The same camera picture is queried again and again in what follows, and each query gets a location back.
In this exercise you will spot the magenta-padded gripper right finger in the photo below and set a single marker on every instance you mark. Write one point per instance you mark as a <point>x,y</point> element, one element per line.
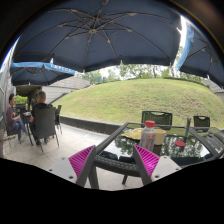
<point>163,166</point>

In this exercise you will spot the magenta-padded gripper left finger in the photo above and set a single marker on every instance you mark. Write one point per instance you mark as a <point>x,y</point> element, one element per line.
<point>63,168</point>

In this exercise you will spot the red-capped clear drink bottle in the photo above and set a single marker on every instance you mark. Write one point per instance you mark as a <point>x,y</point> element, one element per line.
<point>147,136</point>

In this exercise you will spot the flat round red coaster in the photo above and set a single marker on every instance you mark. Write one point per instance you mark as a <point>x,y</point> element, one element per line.
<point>180,143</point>

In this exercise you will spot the yellow snack bag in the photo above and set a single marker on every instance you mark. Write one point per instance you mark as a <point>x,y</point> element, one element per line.
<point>133,134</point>

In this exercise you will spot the dark wicker patio chair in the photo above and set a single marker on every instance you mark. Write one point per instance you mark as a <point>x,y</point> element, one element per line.
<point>59,116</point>
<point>45,123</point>

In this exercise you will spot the dark green slatted chair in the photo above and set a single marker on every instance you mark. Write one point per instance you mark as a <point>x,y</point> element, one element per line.
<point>156,117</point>
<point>201,121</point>

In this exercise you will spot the person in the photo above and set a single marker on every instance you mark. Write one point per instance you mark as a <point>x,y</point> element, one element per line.
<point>40,101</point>
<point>11,116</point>

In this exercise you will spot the grey-roofed building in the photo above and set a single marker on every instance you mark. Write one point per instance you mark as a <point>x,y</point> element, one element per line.
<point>215,88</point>
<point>66,85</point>

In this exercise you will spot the navy umbrella with blue trim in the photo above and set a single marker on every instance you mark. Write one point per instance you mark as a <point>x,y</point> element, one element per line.
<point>33,75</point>

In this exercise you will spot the large navy patio umbrella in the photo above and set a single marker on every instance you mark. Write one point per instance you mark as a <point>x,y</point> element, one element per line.
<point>100,33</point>

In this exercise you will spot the grey colour-marked post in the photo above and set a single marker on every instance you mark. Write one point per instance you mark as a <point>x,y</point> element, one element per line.
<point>187,128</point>

